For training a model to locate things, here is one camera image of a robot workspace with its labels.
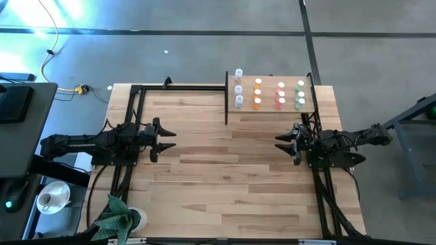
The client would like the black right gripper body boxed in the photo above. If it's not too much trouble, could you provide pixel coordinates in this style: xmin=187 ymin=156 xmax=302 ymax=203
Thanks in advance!
xmin=292 ymin=122 xmax=313 ymax=167

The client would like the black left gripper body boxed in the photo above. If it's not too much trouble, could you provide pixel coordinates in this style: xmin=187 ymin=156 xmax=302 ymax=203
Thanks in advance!
xmin=138 ymin=116 xmax=162 ymax=163

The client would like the wooden shelf board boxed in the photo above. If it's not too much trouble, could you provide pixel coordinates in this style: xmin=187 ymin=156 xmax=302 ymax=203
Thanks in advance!
xmin=227 ymin=74 xmax=315 ymax=114

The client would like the black metal shelf leg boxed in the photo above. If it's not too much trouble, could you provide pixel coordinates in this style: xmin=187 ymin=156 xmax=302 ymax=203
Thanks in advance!
xmin=224 ymin=70 xmax=230 ymax=126
xmin=305 ymin=71 xmax=320 ymax=118

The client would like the white paper sheet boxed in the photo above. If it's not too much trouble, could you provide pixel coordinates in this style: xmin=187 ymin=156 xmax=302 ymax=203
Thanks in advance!
xmin=73 ymin=151 xmax=95 ymax=172

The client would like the white plant pot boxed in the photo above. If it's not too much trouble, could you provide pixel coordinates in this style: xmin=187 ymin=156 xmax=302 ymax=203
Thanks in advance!
xmin=126 ymin=206 xmax=148 ymax=233

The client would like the green leafy plant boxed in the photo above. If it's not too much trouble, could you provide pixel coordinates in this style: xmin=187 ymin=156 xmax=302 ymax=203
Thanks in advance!
xmin=90 ymin=195 xmax=142 ymax=244

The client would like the blue-grey metal cart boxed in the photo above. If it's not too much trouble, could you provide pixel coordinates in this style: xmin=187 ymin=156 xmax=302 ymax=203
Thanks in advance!
xmin=383 ymin=92 xmax=436 ymax=201

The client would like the white cup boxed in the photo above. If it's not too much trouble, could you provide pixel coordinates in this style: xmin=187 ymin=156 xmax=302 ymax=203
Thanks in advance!
xmin=37 ymin=191 xmax=57 ymax=210

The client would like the dark grey desk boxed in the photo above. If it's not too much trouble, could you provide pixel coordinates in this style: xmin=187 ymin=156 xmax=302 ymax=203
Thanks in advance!
xmin=0 ymin=81 xmax=59 ymax=180

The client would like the black rectangular device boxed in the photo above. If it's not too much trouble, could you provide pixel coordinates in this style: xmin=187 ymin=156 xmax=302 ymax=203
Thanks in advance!
xmin=0 ymin=84 xmax=35 ymax=124

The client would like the black computer mouse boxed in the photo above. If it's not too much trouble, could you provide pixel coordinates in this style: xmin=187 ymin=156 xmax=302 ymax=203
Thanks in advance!
xmin=3 ymin=179 xmax=29 ymax=214

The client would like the black power strip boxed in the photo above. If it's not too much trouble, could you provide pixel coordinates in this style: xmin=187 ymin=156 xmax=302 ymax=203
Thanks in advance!
xmin=0 ymin=71 xmax=35 ymax=82

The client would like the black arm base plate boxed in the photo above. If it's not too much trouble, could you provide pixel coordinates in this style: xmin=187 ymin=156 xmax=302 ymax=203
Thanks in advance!
xmin=82 ymin=138 xmax=141 ymax=167
xmin=305 ymin=142 xmax=367 ymax=170

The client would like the silver metal bracket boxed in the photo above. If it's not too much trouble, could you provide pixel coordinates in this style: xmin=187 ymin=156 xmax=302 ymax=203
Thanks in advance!
xmin=298 ymin=239 xmax=338 ymax=245
xmin=108 ymin=238 xmax=147 ymax=245

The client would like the yellow cable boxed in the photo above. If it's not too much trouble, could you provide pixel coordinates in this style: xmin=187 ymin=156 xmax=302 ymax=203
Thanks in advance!
xmin=36 ymin=0 xmax=86 ymax=93

